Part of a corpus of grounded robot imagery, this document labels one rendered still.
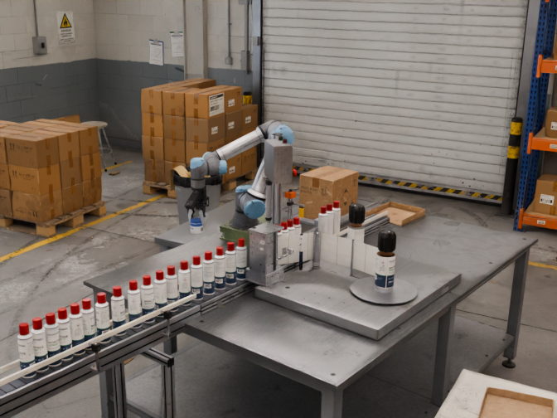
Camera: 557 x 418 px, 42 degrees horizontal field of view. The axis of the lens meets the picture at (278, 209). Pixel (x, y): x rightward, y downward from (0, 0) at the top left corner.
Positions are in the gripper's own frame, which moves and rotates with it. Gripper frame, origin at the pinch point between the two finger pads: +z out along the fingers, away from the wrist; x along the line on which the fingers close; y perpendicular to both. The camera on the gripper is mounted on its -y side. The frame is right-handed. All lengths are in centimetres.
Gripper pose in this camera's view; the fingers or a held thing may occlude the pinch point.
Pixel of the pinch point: (196, 223)
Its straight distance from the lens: 388.4
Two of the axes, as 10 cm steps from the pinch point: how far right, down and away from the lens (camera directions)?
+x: -8.8, -1.5, 4.5
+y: 4.8, -2.6, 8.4
